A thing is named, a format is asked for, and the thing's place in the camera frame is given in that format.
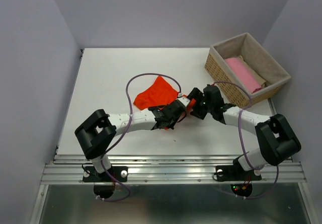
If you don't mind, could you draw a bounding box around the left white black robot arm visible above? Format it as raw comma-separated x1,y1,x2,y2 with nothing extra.
74,97,190,181

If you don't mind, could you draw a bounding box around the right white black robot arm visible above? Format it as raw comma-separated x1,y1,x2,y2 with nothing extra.
188,85,301,179

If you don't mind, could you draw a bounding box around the beige rolled t shirt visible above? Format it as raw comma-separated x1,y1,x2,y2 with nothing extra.
238,55,266,88

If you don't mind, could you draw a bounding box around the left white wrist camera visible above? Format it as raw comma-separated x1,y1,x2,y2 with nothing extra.
176,93,191,108

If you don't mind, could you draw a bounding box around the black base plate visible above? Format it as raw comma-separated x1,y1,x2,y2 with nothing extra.
82,166,128,183
213,165,262,182

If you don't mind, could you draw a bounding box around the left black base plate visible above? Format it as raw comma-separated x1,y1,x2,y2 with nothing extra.
82,166,128,183

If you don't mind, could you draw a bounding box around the pink rolled t shirt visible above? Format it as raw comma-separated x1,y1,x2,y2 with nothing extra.
225,57,262,93

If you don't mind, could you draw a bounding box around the aluminium mounting rail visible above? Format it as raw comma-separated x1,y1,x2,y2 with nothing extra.
41,155,307,185

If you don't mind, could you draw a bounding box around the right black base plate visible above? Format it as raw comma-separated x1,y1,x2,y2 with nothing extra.
213,165,262,182

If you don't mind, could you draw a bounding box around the orange t shirt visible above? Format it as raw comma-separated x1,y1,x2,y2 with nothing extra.
133,76,179,110

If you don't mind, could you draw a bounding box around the wicker basket with liner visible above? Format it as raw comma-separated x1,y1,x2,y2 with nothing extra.
205,33,291,107

